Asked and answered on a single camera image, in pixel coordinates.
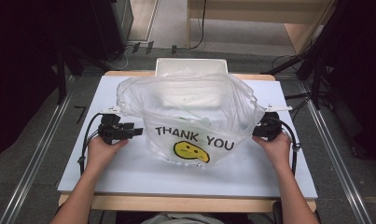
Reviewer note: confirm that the metal floor rail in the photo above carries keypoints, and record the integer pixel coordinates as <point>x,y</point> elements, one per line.
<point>36,155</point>
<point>331,149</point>

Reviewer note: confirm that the person's right hand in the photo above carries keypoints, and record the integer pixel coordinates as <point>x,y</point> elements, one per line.
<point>277,152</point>

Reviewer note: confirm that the black tripod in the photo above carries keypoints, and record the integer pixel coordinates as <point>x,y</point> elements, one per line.
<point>316,62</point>

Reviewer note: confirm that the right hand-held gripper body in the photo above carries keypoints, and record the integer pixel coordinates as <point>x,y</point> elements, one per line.
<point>272,127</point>

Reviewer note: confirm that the black cabinet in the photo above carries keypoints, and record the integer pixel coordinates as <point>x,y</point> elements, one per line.
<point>111,28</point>

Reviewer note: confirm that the white plastic bin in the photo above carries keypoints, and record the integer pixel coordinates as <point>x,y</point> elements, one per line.
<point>192,66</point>

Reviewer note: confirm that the black metal stand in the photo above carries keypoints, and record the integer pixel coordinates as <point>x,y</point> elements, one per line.
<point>61,77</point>

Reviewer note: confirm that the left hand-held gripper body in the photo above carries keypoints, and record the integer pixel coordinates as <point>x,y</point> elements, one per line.
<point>111,130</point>

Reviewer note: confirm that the person's left hand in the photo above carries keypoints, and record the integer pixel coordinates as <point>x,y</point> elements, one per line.
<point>100,155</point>

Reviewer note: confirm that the clear printed plastic bag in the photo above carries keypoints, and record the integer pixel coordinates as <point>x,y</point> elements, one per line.
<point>192,124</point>

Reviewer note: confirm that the light wooden desk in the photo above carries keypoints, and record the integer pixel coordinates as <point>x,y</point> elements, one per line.
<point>254,12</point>

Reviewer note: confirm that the black power plug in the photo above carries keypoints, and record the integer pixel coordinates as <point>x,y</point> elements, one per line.
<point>149,47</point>
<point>174,49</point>
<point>136,47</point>

